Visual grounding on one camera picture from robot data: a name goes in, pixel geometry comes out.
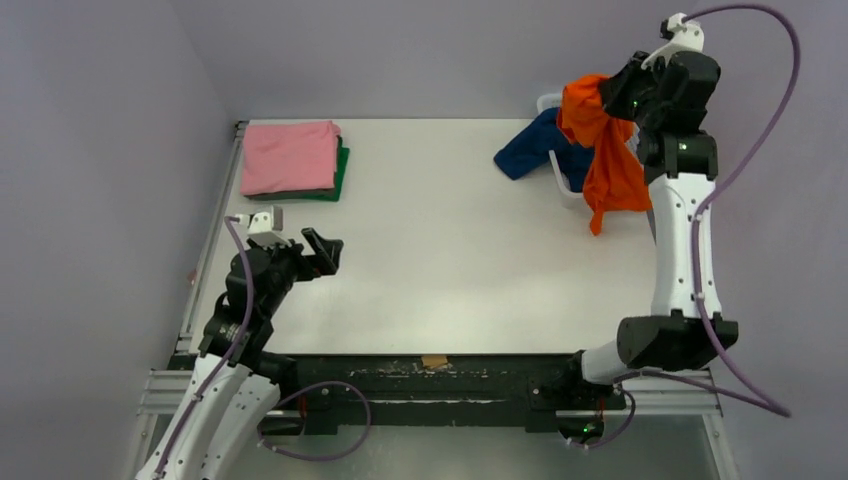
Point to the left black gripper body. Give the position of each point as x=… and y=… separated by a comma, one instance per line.
x=290, y=265

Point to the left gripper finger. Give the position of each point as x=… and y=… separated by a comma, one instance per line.
x=319, y=244
x=328, y=256

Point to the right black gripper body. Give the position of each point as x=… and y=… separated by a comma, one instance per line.
x=622, y=93

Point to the orange t shirt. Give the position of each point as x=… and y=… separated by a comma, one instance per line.
x=614, y=181

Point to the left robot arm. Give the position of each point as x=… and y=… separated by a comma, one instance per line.
x=235, y=381

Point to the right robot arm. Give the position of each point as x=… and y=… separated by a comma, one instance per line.
x=651, y=154

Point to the folded green t shirt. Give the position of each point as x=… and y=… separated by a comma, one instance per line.
x=332, y=194

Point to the folded pink t shirt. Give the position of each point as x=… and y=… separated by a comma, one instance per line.
x=289, y=157

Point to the blue t shirt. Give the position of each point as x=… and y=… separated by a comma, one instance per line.
x=527, y=151

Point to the white plastic basket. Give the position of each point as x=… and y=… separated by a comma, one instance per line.
x=563, y=157

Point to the brown tape piece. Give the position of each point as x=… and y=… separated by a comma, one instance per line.
x=432, y=362

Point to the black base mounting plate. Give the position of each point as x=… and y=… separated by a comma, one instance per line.
x=539, y=393

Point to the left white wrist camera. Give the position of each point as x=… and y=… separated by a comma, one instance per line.
x=265, y=226

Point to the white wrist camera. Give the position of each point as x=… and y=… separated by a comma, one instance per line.
x=681, y=35
x=265, y=226

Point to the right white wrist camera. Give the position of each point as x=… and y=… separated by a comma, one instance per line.
x=681, y=35

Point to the aluminium table frame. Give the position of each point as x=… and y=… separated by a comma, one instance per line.
x=444, y=255

